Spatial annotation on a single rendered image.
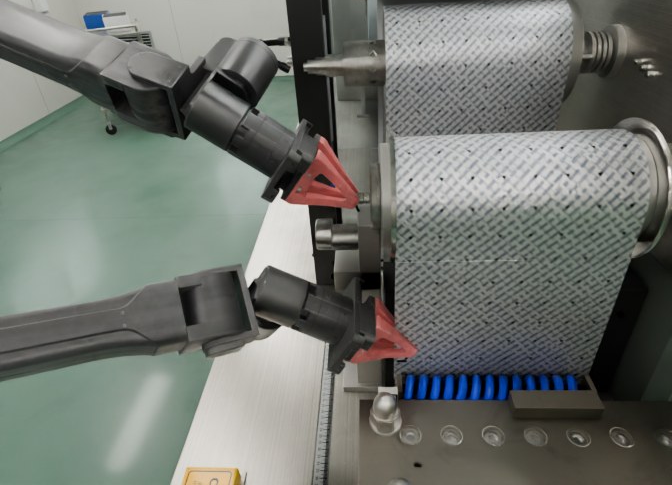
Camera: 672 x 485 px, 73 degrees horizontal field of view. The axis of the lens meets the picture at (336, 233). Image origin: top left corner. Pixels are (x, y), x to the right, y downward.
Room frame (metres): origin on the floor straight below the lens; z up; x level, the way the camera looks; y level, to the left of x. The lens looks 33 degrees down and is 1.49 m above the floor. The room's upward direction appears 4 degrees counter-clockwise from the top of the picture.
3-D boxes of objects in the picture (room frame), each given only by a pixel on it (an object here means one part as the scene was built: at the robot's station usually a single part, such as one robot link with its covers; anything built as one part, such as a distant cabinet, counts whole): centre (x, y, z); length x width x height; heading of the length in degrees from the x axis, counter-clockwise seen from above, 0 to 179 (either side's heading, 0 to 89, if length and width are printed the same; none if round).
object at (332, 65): (0.70, 0.00, 1.33); 0.06 x 0.03 x 0.03; 85
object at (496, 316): (0.37, -0.18, 1.11); 0.23 x 0.01 x 0.18; 85
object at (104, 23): (4.83, 2.03, 0.51); 0.91 x 0.58 x 1.02; 19
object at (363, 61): (0.69, -0.06, 1.33); 0.06 x 0.06 x 0.06; 85
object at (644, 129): (0.42, -0.31, 1.25); 0.15 x 0.01 x 0.15; 175
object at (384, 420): (0.31, -0.04, 1.05); 0.04 x 0.04 x 0.04
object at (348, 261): (0.48, -0.02, 1.05); 0.06 x 0.05 x 0.31; 85
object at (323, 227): (0.48, 0.01, 1.18); 0.04 x 0.02 x 0.04; 175
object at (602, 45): (0.66, -0.37, 1.33); 0.07 x 0.07 x 0.07; 85
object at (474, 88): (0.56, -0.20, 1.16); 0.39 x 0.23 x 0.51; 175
